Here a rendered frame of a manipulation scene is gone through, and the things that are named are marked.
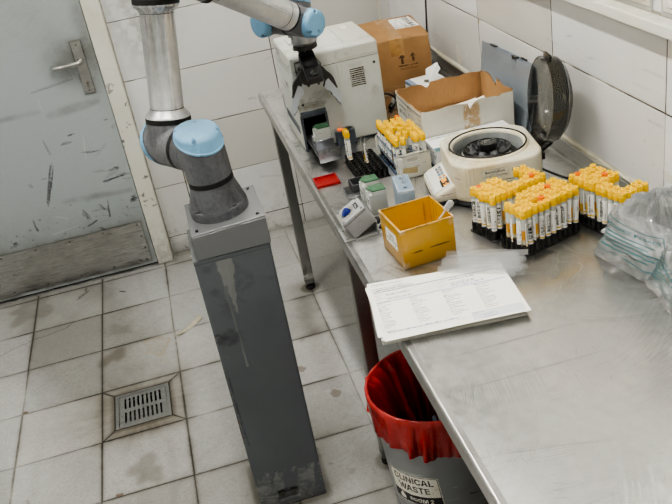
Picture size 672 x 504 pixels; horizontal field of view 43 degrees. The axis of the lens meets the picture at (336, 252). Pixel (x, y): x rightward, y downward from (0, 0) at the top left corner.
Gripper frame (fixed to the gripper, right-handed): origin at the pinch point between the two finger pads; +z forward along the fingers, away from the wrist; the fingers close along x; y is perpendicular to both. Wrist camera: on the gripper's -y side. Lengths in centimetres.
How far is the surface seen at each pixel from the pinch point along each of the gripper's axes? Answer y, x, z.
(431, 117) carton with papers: -20.6, -27.9, 2.5
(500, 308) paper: -102, -12, 13
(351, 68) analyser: 8.6, -13.8, -7.6
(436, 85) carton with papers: 3.3, -38.0, 2.2
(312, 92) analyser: 8.6, -0.7, -3.1
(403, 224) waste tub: -63, -5, 10
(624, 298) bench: -108, -36, 15
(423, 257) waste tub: -76, -5, 13
